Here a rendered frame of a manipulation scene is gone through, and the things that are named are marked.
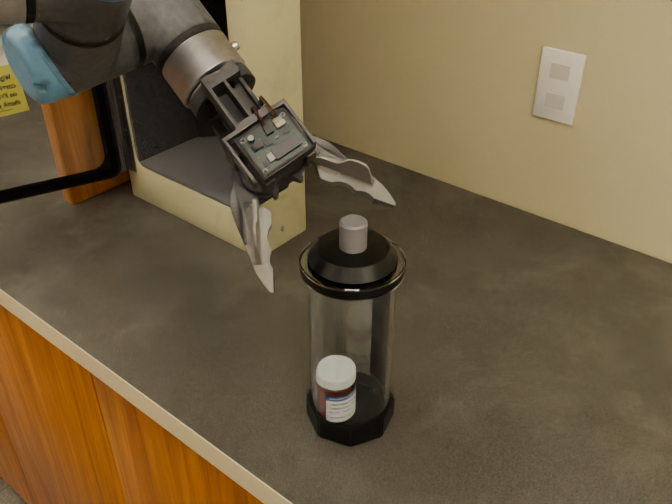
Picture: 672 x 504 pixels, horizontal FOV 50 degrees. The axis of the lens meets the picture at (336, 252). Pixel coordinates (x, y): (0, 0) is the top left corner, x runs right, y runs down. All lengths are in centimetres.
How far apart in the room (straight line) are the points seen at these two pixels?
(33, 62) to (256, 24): 37
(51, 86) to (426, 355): 55
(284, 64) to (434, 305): 40
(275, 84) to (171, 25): 33
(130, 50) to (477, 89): 71
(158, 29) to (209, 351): 43
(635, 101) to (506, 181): 27
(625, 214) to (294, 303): 56
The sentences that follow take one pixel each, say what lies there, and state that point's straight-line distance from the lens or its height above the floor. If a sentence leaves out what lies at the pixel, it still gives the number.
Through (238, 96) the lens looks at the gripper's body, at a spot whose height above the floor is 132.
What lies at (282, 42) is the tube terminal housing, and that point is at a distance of 103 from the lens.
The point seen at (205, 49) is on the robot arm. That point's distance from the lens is 72.
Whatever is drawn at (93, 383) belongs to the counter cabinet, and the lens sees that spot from 114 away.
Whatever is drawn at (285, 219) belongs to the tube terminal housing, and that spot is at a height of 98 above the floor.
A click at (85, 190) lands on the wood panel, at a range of 135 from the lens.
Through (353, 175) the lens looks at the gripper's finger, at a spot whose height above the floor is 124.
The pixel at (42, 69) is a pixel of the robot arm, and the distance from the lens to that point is 70.
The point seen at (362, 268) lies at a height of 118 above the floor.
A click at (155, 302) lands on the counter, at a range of 106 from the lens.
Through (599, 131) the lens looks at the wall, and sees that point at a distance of 121.
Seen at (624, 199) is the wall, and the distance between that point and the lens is 124.
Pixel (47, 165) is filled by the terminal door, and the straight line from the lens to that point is 127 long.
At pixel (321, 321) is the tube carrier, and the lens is 73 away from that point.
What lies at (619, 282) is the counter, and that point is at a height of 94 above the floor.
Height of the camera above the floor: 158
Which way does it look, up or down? 34 degrees down
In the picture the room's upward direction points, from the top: straight up
